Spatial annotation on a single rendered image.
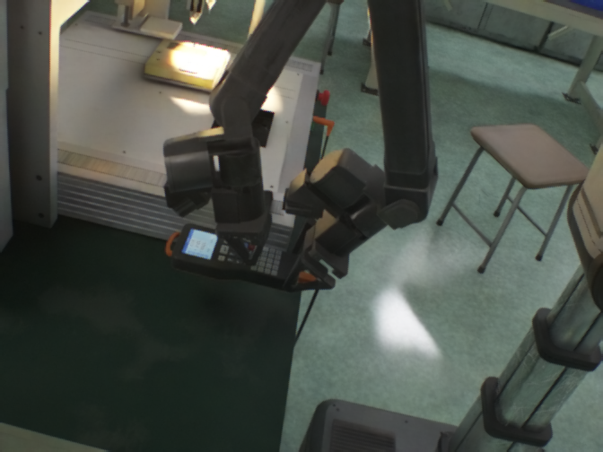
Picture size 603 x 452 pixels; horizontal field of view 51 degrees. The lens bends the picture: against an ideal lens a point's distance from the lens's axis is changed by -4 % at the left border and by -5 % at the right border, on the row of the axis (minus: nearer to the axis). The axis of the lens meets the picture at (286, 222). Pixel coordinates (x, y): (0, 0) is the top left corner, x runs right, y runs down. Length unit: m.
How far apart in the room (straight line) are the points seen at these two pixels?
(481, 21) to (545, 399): 4.16
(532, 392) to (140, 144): 0.84
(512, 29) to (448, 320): 3.20
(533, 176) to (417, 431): 1.14
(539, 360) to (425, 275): 1.43
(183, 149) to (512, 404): 0.73
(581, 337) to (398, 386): 1.07
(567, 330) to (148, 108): 0.91
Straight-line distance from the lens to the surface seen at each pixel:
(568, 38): 5.35
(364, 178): 0.88
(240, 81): 0.84
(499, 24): 5.20
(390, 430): 1.68
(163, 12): 1.80
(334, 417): 1.65
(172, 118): 1.39
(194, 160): 0.86
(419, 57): 0.73
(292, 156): 1.34
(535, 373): 1.18
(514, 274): 2.78
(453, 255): 2.72
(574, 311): 1.11
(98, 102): 1.42
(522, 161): 2.53
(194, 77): 1.49
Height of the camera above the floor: 1.55
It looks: 37 degrees down
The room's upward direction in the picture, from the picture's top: 15 degrees clockwise
